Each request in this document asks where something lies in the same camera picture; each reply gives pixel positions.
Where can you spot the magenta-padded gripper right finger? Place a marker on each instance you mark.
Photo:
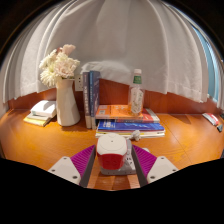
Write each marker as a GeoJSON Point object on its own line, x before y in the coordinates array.
{"type": "Point", "coordinates": [156, 168]}

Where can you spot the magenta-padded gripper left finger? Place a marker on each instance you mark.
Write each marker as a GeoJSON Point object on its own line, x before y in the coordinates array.
{"type": "Point", "coordinates": [71, 168]}

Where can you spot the red and white charger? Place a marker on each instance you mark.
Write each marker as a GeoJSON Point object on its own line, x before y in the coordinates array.
{"type": "Point", "coordinates": [111, 148]}

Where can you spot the white flat book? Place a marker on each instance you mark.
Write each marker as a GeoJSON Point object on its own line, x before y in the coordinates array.
{"type": "Point", "coordinates": [153, 133]}

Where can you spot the white power strip plug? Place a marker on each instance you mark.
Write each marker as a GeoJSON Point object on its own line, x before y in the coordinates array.
{"type": "Point", "coordinates": [135, 135]}

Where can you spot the blue flat book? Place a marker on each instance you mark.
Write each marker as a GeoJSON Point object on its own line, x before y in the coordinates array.
{"type": "Point", "coordinates": [130, 126]}

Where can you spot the red flat book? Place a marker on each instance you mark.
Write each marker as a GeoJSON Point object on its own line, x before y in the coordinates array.
{"type": "Point", "coordinates": [150, 117]}

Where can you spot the yellow book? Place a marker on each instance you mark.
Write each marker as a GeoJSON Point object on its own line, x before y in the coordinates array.
{"type": "Point", "coordinates": [35, 120]}

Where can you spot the white ceramic vase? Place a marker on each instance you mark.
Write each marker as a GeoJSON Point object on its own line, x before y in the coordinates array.
{"type": "Point", "coordinates": [66, 106]}

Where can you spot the grey standing book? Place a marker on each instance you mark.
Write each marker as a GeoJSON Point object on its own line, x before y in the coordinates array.
{"type": "Point", "coordinates": [86, 100]}

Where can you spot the orange flat book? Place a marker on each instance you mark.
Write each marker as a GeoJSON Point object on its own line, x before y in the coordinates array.
{"type": "Point", "coordinates": [115, 111]}

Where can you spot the red and white packet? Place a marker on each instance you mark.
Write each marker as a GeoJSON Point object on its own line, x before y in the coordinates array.
{"type": "Point", "coordinates": [210, 118]}

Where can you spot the clear bottle with green label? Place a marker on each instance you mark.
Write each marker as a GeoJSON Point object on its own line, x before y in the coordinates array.
{"type": "Point", "coordinates": [136, 96]}

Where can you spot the small dark object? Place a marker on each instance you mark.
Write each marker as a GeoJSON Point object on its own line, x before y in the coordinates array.
{"type": "Point", "coordinates": [219, 128]}

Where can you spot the blue standing book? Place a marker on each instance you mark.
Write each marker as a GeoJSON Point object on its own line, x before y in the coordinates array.
{"type": "Point", "coordinates": [95, 93]}

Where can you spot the white curtain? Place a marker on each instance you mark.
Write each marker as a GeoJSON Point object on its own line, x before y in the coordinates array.
{"type": "Point", "coordinates": [221, 90]}
{"type": "Point", "coordinates": [116, 40]}

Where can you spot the white and pink flowers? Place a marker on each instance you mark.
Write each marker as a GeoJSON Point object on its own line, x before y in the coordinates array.
{"type": "Point", "coordinates": [60, 65]}

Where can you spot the white wall outlet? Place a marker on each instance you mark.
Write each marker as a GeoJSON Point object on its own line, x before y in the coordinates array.
{"type": "Point", "coordinates": [78, 83]}

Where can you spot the window with blue frame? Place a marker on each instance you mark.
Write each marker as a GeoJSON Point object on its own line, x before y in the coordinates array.
{"type": "Point", "coordinates": [208, 66]}

